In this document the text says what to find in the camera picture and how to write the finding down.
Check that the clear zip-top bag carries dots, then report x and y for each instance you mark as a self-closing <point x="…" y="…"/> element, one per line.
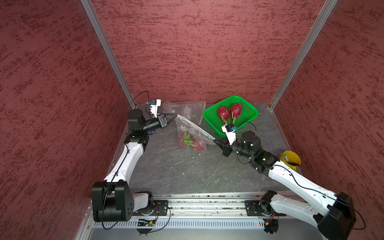
<point x="195" y="131"/>
<point x="193" y="111"/>

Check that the green plastic basket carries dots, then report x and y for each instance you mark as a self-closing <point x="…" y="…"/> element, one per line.
<point x="249" y="113"/>

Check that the yellow cup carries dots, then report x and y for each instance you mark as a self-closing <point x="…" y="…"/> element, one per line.
<point x="291" y="159"/>

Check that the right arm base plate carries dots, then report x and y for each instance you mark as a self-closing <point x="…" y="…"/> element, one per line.
<point x="255" y="209"/>

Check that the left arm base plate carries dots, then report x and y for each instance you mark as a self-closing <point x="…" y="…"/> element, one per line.
<point x="155" y="209"/>

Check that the corner aluminium post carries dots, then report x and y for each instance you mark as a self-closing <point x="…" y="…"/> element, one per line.
<point x="316" y="28"/>
<point x="92" y="16"/>

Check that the right corner aluminium post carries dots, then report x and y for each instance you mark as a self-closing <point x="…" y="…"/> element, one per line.
<point x="316" y="28"/>

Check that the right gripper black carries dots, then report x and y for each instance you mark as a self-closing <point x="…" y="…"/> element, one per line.
<point x="225" y="147"/>

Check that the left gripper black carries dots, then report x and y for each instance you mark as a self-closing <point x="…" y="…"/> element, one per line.
<point x="162" y="121"/>

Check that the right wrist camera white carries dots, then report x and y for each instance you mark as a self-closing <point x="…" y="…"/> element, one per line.
<point x="230" y="131"/>

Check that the aluminium rail frame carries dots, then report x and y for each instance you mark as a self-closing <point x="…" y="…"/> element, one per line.
<point x="213" y="216"/>

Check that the dragon fruit bag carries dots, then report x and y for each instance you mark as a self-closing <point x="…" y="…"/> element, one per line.
<point x="196" y="146"/>
<point x="236" y="111"/>

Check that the left corner aluminium post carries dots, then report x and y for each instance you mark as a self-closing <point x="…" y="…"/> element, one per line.
<point x="92" y="16"/>

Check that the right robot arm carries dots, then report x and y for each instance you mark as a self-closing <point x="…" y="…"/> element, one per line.
<point x="332" y="214"/>

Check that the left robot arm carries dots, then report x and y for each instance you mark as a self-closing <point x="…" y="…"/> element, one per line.
<point x="112" y="198"/>

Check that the dragon fruit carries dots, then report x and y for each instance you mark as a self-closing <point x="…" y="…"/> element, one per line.
<point x="223" y="114"/>
<point x="184" y="140"/>

